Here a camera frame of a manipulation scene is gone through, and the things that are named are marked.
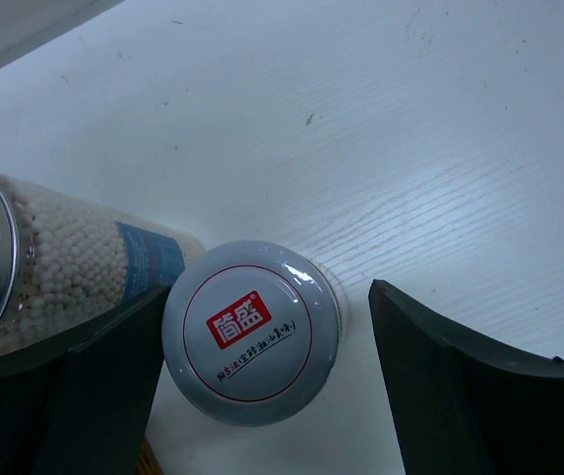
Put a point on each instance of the woven wicker divided basket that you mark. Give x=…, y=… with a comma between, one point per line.
x=147, y=461

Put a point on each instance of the spice jar white lid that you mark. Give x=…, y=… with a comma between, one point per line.
x=251, y=332

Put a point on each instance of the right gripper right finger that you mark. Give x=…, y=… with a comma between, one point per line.
x=463, y=402

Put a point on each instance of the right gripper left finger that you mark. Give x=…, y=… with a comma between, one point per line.
x=79, y=402

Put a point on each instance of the tall jar silver lid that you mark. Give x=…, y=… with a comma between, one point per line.
x=65, y=261

